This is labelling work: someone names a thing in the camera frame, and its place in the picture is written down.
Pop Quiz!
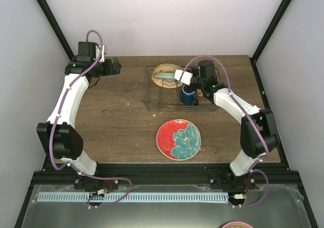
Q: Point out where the dark blue ceramic mug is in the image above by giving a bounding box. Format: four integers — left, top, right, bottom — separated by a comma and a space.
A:
180, 85, 199, 106

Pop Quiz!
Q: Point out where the red-rimmed white plate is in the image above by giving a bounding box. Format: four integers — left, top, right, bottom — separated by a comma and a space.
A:
156, 119, 201, 161

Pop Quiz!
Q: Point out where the green-rimmed plate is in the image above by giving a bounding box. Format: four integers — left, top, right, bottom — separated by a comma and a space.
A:
152, 70, 175, 80

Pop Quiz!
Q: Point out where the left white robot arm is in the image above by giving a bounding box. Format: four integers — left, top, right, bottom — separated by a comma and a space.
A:
36, 42, 122, 189

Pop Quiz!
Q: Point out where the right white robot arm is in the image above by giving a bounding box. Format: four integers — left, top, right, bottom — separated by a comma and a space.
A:
178, 60, 280, 189

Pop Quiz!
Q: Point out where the pink plate at bottom edge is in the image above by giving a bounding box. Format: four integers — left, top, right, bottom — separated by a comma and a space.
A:
222, 221, 253, 228

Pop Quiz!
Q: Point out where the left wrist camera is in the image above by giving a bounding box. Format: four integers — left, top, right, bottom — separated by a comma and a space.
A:
100, 45, 106, 62

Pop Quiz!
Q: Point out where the grey wire dish rack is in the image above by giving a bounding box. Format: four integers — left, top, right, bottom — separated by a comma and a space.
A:
142, 64, 217, 111

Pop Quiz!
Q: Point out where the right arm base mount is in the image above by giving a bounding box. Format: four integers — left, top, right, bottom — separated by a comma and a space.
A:
208, 171, 254, 192

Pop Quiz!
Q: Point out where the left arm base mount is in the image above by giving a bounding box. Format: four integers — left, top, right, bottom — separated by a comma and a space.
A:
70, 173, 120, 191

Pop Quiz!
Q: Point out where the black aluminium frame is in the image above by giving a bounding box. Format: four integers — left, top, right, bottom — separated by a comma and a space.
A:
15, 0, 318, 227

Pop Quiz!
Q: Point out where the light blue slotted cable duct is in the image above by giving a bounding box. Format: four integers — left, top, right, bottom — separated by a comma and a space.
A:
36, 192, 229, 204

